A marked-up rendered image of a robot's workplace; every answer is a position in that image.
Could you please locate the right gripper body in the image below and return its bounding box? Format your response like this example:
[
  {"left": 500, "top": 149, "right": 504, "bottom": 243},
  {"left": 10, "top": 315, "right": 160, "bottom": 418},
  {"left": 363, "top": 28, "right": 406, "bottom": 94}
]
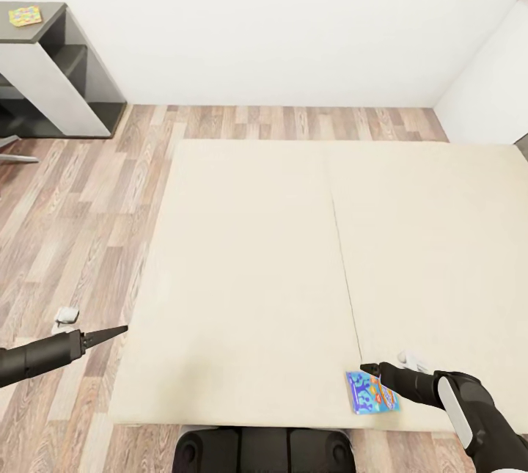
[{"left": 381, "top": 362, "right": 424, "bottom": 404}]

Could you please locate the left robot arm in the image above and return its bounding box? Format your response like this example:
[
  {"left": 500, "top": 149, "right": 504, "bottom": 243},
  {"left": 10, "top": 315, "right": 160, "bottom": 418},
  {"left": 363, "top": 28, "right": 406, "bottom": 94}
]
[{"left": 0, "top": 307, "right": 128, "bottom": 388}]

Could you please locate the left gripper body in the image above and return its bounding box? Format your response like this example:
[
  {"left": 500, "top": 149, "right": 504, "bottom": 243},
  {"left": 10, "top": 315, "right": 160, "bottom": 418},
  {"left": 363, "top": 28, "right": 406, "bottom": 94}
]
[{"left": 25, "top": 326, "right": 83, "bottom": 379}]

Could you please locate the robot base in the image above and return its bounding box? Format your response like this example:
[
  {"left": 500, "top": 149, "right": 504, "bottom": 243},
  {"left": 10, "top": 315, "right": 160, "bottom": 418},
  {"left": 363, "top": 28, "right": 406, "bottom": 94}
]
[{"left": 172, "top": 424, "right": 356, "bottom": 473}]

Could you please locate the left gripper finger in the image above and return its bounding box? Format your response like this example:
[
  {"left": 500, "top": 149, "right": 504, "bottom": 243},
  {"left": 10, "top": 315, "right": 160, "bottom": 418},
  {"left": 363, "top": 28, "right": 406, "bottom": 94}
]
[{"left": 81, "top": 326, "right": 128, "bottom": 356}]

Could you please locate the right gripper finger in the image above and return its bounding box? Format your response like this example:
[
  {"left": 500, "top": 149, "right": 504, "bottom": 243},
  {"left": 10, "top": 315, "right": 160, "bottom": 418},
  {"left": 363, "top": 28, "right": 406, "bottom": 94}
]
[{"left": 360, "top": 362, "right": 382, "bottom": 378}]

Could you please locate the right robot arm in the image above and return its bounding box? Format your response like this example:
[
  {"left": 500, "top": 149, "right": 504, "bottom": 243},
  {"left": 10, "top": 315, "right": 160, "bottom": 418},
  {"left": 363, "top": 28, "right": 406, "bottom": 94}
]
[{"left": 360, "top": 350, "right": 528, "bottom": 473}]

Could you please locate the jigsaw puzzle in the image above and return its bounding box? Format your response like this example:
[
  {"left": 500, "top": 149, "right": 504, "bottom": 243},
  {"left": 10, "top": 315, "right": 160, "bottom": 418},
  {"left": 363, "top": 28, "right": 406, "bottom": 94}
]
[{"left": 10, "top": 6, "right": 42, "bottom": 26}]

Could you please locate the board game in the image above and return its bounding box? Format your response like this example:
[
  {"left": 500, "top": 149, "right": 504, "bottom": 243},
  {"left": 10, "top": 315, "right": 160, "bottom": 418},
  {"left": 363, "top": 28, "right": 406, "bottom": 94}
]
[{"left": 346, "top": 370, "right": 400, "bottom": 415}]

